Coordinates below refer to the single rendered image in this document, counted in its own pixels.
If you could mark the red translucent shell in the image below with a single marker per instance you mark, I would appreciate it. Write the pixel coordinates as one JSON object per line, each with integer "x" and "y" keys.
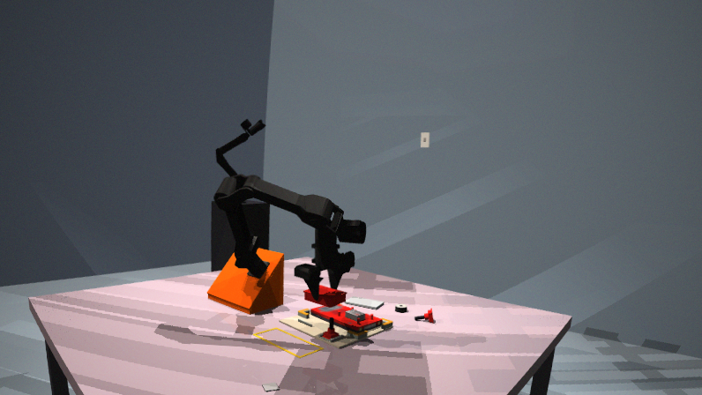
{"x": 328, "y": 296}

